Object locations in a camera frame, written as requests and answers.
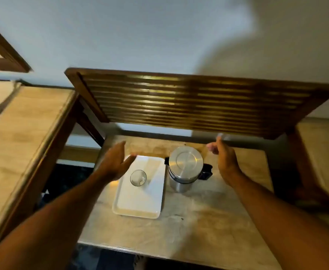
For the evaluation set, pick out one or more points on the person's right hand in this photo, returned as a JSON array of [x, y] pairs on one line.
[[227, 163]]

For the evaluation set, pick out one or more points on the person's left hand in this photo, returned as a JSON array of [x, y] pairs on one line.
[[112, 165]]

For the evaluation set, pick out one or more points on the person's left thumb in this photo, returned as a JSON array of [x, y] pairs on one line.
[[121, 147]]

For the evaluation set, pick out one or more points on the person's right thumb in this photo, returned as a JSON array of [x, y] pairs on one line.
[[219, 143]]

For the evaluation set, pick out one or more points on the person's right forearm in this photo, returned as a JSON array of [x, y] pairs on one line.
[[282, 222]]

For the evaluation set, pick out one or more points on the person's left forearm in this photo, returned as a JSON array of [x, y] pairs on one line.
[[49, 224]]

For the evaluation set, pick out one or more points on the clear drinking glass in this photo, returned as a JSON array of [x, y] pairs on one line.
[[138, 178]]

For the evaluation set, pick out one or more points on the stainless steel kettle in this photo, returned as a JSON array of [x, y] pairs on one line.
[[184, 171]]

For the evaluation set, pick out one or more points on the slatted dark wooden rack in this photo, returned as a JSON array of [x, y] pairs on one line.
[[198, 104]]

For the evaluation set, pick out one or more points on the white rectangular tray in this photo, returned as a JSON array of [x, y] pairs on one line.
[[142, 199]]

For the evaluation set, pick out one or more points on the light wooden desk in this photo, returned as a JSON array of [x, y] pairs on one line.
[[21, 149]]

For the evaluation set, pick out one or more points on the brown wooden frame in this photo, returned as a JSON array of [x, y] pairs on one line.
[[4, 57]]

